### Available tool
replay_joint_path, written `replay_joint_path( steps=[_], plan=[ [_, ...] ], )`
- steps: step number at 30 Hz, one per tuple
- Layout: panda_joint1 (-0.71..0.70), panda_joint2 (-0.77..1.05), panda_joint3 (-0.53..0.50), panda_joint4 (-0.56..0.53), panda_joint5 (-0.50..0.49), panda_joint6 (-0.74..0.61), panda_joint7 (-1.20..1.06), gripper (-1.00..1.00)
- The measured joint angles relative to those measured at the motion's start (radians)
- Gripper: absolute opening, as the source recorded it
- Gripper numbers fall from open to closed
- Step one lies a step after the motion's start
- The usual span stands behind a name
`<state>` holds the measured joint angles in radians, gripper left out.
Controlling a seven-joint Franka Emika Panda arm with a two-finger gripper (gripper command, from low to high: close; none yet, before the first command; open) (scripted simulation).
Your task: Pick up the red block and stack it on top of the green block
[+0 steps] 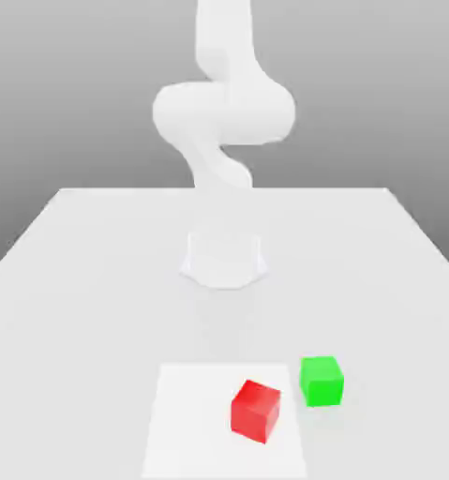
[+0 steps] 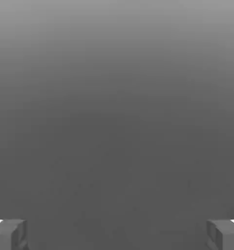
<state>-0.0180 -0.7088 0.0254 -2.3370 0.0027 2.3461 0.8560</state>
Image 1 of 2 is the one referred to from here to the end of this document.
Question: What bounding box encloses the small red cube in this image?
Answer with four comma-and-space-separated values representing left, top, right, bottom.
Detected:
230, 379, 282, 445

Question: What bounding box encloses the small green cube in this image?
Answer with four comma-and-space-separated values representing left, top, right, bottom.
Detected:
299, 355, 345, 408

